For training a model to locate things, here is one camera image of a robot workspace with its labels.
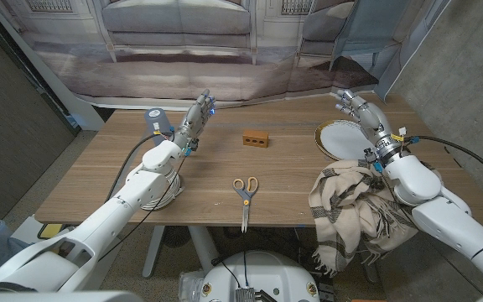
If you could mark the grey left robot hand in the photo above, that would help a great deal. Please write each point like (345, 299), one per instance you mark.
(193, 119)

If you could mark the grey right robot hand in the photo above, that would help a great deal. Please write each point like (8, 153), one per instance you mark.
(369, 117)

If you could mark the cream plaid fringed scarf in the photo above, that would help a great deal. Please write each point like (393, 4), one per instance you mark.
(350, 209)

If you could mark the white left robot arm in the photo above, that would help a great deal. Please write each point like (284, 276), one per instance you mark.
(111, 218)

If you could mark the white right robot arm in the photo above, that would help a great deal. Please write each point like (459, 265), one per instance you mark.
(434, 201)

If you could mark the white gold-rimmed paper plate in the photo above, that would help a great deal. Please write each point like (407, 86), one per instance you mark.
(342, 140)

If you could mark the brown brick block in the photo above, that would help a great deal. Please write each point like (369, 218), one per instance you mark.
(255, 138)

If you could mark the printed living room backdrop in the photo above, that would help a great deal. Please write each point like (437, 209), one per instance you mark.
(183, 63)

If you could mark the dark round floor fan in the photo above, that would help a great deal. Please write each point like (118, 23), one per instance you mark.
(175, 236)

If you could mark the clear plastic bag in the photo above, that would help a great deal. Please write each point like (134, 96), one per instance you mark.
(189, 285)

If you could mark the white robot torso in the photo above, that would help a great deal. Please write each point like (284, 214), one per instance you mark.
(258, 277)

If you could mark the white table leg frame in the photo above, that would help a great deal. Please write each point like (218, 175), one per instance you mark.
(199, 247)

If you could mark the white slanted post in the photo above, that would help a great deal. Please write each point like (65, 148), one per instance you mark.
(57, 92)

